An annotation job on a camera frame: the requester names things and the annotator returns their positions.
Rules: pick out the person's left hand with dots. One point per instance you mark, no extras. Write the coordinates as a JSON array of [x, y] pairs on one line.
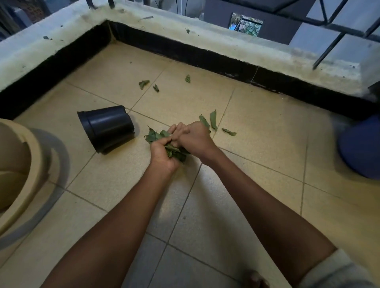
[[158, 160]]

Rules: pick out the person's right hand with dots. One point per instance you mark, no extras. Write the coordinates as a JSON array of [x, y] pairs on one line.
[[197, 139]]

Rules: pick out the small black plastic pot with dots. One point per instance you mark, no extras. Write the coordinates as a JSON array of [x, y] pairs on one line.
[[105, 127]]

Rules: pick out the beige plastic watering can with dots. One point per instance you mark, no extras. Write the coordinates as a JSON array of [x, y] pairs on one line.
[[17, 178]]

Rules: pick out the person's right forearm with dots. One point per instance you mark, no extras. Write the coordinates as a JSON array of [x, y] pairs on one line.
[[267, 216]]

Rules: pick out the person's left forearm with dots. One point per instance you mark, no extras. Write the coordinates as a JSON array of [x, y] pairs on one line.
[[104, 237]]

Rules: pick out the person's grey shirt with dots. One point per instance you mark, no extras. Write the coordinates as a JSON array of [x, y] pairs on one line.
[[335, 276]]

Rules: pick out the grey neighbouring building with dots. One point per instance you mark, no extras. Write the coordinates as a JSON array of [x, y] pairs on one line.
[[276, 26]]

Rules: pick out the black metal railing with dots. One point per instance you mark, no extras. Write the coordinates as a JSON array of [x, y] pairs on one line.
[[329, 50]]

